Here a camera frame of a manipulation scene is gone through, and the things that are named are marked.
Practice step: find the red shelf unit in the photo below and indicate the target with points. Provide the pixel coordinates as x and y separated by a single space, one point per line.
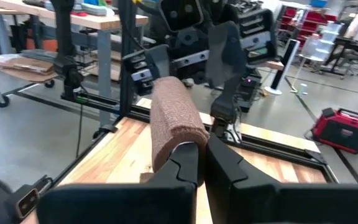
309 17

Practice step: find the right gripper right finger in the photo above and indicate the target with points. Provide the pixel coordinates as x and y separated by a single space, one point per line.
259 205

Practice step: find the brown cardboard sheets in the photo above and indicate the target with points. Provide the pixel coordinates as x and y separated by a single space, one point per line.
26 65

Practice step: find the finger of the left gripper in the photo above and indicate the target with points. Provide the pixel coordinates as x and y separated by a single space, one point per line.
158 62
227 53

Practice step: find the wooden top workbench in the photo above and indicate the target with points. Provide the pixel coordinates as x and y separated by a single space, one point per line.
73 18

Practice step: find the black floor pillar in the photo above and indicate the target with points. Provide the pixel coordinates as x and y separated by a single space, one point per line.
286 62

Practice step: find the red black equipment case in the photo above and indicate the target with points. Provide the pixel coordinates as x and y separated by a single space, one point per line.
343 130

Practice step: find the brown elastic bandage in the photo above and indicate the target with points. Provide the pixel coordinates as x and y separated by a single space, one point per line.
172 118

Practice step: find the black power box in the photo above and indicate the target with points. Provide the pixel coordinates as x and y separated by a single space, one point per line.
249 90

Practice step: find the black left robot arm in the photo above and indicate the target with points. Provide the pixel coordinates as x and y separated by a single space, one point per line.
225 112

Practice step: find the black aluminium table frame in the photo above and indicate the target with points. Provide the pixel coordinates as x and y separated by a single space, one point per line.
126 62

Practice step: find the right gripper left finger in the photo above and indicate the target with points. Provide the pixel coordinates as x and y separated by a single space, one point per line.
135 205

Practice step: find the clear plastic drawer tower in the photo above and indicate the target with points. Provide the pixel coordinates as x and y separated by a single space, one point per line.
325 43

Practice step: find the small wooden table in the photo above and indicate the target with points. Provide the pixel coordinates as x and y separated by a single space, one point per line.
272 65

